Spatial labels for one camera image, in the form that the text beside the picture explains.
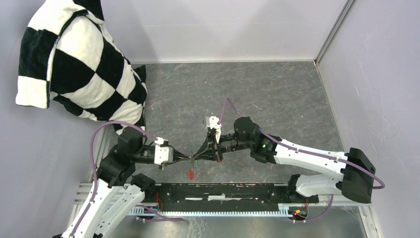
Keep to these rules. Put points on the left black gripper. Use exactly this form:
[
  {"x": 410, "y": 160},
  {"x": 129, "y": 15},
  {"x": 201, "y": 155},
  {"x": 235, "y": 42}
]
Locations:
[{"x": 178, "y": 156}]

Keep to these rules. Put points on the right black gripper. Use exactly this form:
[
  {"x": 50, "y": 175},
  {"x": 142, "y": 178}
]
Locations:
[{"x": 205, "y": 152}]

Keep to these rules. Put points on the metal key holder red handle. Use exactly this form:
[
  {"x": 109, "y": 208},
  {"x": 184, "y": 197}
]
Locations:
[{"x": 191, "y": 169}]

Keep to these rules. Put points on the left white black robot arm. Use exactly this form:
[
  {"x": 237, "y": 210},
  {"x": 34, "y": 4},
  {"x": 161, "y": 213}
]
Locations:
[{"x": 97, "y": 217}]

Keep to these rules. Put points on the black white checkered cloth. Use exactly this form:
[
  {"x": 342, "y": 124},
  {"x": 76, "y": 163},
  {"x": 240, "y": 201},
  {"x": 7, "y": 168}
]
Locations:
[{"x": 68, "y": 56}]

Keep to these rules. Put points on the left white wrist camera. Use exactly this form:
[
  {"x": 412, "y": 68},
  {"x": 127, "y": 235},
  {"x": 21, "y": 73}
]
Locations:
[{"x": 163, "y": 151}]

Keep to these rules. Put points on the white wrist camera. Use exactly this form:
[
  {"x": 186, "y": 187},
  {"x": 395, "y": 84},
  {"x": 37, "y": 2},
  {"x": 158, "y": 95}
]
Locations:
[
  {"x": 163, "y": 151},
  {"x": 212, "y": 122}
]

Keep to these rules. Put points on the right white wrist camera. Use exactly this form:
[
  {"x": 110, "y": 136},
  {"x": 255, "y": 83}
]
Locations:
[{"x": 212, "y": 122}]

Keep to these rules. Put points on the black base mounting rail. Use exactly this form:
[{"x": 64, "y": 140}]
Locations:
[{"x": 224, "y": 197}]

